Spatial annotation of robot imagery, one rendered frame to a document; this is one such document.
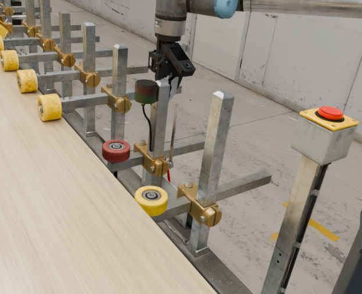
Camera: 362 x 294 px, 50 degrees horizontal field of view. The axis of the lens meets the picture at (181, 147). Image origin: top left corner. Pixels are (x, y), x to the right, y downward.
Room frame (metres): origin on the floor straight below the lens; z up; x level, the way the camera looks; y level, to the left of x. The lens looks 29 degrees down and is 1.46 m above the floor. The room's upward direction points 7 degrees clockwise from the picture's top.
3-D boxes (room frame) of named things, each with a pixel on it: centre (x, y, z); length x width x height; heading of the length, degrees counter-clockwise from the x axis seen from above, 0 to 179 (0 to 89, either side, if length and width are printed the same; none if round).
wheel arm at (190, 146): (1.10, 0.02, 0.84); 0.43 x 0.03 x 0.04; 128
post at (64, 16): (1.60, 0.53, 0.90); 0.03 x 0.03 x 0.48; 38
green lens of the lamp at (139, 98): (0.98, 0.11, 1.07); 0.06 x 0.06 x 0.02
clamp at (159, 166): (1.02, 0.09, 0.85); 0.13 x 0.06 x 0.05; 38
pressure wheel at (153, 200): (0.75, 0.06, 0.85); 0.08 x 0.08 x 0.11
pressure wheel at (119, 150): (0.97, 0.18, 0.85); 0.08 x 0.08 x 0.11
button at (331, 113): (0.60, -0.24, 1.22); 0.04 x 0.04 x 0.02
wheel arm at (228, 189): (0.87, -0.10, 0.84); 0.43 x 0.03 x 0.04; 128
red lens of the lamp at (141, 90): (0.98, 0.11, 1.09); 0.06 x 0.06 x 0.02
